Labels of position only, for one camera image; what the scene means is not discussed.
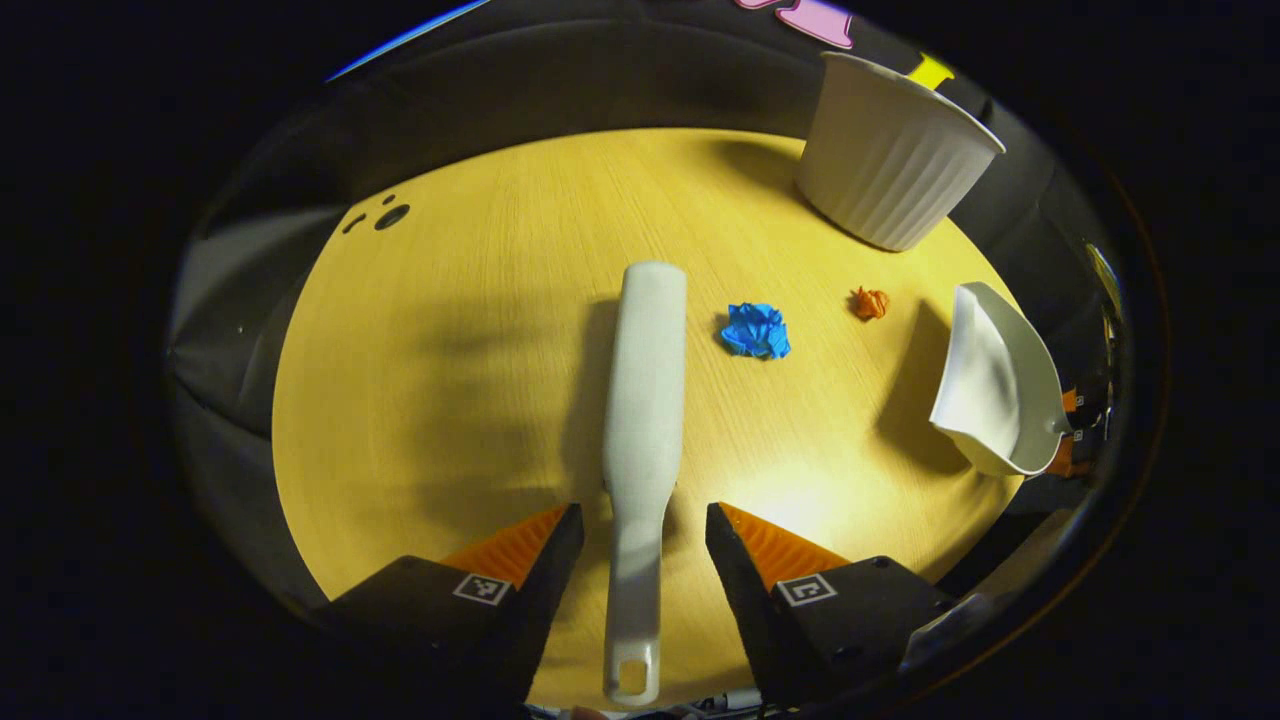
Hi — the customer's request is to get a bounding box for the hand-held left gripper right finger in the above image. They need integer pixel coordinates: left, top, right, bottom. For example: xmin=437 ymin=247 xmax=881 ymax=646
xmin=705 ymin=502 xmax=961 ymax=707

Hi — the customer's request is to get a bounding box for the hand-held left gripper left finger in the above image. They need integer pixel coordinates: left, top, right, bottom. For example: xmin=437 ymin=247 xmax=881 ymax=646
xmin=310 ymin=502 xmax=586 ymax=713

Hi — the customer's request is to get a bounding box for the white dustpan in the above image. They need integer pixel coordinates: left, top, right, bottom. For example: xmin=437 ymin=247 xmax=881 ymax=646
xmin=929 ymin=281 xmax=1073 ymax=478

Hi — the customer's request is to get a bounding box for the small white broom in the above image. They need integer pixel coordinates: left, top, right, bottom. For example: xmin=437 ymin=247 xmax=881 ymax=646
xmin=602 ymin=261 xmax=689 ymax=708

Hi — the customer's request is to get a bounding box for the blue paper ball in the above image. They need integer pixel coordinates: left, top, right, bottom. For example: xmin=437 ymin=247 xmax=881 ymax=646
xmin=719 ymin=302 xmax=792 ymax=360

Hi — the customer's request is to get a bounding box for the white ribbed garbage bin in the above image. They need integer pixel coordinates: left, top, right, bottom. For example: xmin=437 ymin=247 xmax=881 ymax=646
xmin=796 ymin=51 xmax=1007 ymax=253

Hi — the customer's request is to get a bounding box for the wooden desktop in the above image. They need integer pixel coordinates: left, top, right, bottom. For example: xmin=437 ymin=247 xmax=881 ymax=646
xmin=271 ymin=127 xmax=1031 ymax=713

